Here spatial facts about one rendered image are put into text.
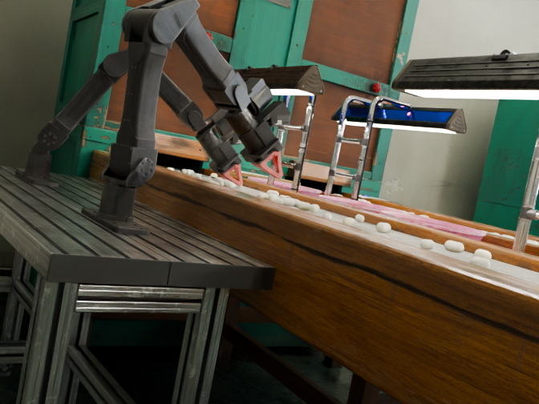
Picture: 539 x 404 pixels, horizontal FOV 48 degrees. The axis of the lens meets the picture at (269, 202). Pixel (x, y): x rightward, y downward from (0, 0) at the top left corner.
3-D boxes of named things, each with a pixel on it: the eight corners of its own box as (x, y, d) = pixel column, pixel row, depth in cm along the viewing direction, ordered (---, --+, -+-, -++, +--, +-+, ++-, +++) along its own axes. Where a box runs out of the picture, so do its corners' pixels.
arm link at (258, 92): (252, 99, 149) (234, 58, 142) (279, 103, 144) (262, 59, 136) (224, 129, 144) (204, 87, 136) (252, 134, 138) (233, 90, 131)
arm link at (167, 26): (226, 87, 141) (151, -20, 119) (255, 90, 136) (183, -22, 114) (198, 128, 137) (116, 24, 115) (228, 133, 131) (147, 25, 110)
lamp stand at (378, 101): (350, 228, 200) (377, 93, 197) (315, 216, 217) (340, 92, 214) (392, 233, 210) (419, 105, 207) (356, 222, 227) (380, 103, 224)
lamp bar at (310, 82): (299, 88, 158) (305, 61, 158) (201, 88, 211) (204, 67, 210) (324, 95, 162) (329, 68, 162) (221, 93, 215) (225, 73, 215)
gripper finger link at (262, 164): (280, 166, 153) (260, 137, 149) (295, 169, 147) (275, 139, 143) (261, 183, 151) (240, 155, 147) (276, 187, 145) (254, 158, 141)
